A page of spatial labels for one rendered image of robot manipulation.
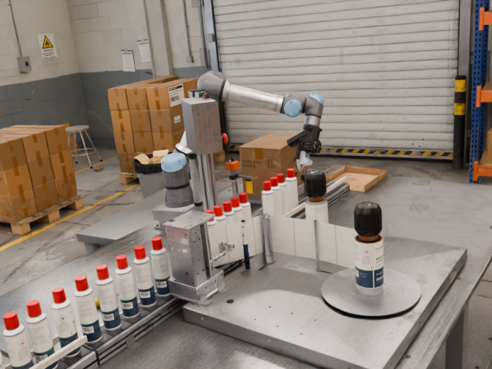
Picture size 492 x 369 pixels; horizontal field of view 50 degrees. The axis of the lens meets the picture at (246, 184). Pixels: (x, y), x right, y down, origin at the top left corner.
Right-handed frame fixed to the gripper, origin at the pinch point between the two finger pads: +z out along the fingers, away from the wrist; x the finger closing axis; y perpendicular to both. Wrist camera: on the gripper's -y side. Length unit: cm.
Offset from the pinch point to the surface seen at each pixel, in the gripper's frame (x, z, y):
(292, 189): -5.7, 11.2, 2.4
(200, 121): -70, 0, -1
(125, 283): -92, 59, 3
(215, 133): -64, 3, 1
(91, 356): -101, 80, 7
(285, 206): -9.6, 19.6, 2.7
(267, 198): -24.0, 18.6, 2.4
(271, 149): 6.3, -9.5, -21.3
